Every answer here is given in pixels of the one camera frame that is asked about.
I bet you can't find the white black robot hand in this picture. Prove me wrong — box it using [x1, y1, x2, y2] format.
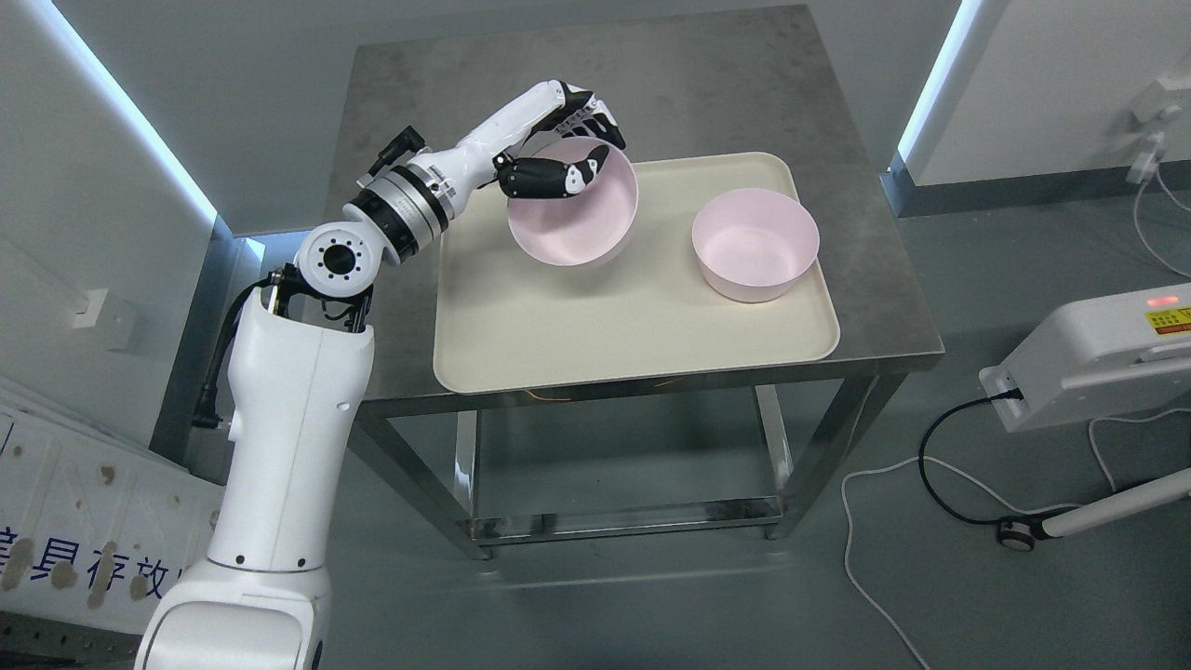
[464, 79, 626, 200]

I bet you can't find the pink bowl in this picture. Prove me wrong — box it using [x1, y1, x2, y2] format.
[507, 148, 640, 267]
[690, 188, 821, 302]

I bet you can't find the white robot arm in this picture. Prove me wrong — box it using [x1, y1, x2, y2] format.
[133, 120, 531, 669]

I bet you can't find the steel table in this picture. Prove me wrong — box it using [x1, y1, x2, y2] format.
[324, 6, 943, 561]

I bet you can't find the white machine base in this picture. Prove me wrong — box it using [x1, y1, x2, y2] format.
[978, 283, 1190, 432]

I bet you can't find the white signboard with blue text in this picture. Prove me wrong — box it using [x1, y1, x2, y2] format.
[1, 382, 224, 635]

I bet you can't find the white leg with caster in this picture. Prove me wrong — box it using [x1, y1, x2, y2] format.
[996, 468, 1190, 552]

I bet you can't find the white wall socket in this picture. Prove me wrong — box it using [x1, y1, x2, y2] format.
[71, 288, 138, 351]

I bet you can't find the white cable on floor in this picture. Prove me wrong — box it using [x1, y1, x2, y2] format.
[841, 372, 1080, 670]

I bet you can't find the black power cable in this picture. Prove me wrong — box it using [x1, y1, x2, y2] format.
[918, 392, 1071, 526]

